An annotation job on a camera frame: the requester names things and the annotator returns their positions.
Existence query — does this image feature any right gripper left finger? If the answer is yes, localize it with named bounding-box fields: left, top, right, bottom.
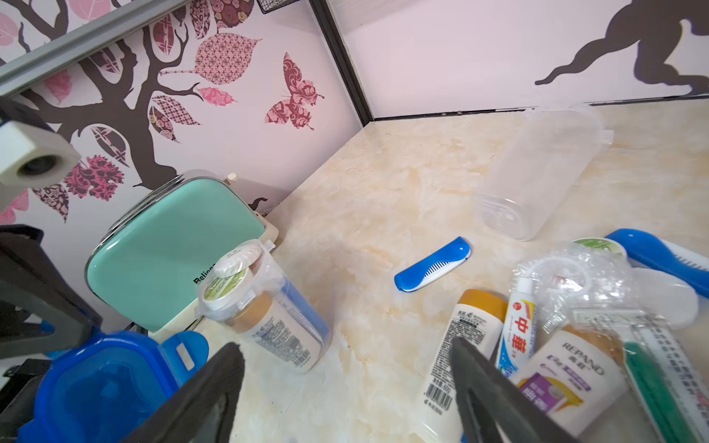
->
left=124, top=343, right=246, bottom=443

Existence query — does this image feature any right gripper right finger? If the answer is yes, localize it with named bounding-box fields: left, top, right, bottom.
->
left=450, top=337, right=577, bottom=442

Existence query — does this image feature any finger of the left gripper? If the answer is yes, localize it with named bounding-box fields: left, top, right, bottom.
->
left=1, top=224, right=103, bottom=359

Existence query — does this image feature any labelled toiletry bottle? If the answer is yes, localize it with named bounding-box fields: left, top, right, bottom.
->
left=225, top=292, right=323, bottom=373
left=510, top=326, right=628, bottom=437
left=412, top=290, right=508, bottom=442

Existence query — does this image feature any blue lid toiletry container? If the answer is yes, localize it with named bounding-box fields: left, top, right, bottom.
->
left=198, top=240, right=330, bottom=373
left=477, top=104, right=614, bottom=241

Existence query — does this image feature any clear plastic toiletry bag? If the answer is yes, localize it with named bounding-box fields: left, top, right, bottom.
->
left=510, top=242, right=699, bottom=334

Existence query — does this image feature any green toothbrush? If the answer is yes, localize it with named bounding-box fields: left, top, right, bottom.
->
left=569, top=306, right=709, bottom=443

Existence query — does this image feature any small green white round tin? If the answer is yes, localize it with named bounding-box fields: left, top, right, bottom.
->
left=569, top=237, right=628, bottom=260

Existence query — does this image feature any mint green silver toaster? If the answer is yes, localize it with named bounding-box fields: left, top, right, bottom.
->
left=85, top=170, right=278, bottom=343

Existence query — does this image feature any left aluminium rail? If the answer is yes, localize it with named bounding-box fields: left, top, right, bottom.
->
left=1, top=0, right=186, bottom=97

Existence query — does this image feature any black wire basket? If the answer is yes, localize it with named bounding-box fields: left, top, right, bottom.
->
left=257, top=0, right=298, bottom=14

